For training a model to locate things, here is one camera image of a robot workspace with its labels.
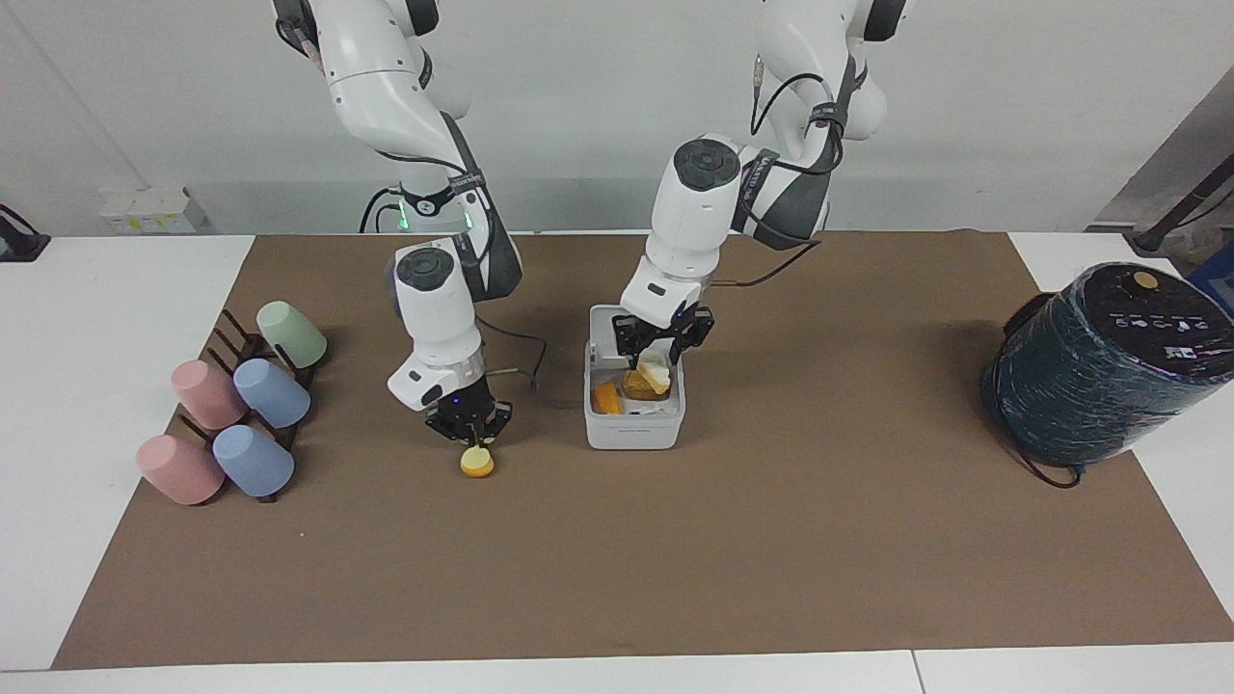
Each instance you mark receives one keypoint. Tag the white box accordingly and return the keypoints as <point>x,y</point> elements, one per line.
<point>149,212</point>

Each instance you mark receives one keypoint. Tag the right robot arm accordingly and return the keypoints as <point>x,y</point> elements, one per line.
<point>371,67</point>

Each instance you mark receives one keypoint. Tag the white trash bin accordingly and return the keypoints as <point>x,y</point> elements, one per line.
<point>636,432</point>

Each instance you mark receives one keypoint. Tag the dark brown cup rack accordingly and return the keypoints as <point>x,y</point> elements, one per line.
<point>241,342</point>

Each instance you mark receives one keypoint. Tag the blue cup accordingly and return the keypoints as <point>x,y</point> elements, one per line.
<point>273,393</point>
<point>254,461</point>

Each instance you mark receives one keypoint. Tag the cream white toy food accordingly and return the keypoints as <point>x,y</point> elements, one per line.
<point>656,371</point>

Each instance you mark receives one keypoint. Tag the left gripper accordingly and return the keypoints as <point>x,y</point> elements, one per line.
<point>686,323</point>

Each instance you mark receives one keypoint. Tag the black wrapped cylinder device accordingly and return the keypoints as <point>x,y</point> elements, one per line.
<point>1099,371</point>

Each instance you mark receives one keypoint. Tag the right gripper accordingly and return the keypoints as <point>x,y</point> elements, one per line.
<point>467,397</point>

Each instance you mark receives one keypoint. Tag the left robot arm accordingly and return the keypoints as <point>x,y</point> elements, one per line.
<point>689,207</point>

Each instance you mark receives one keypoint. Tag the round yellow toy food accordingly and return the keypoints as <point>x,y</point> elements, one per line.
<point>477,464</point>

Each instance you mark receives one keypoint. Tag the blue object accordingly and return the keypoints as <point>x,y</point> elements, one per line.
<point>1217,280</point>

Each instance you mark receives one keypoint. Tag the brown toy food piece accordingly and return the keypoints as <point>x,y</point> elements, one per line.
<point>636,386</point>

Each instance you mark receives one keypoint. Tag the orange toy food piece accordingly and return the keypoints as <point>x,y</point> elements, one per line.
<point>606,398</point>

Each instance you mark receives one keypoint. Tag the green cup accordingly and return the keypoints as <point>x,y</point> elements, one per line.
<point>292,333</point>

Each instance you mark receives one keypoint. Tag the pink cup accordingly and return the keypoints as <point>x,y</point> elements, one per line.
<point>179,469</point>
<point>206,393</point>

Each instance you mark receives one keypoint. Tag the black stand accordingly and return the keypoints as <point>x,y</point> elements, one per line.
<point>1181,212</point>
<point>19,238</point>

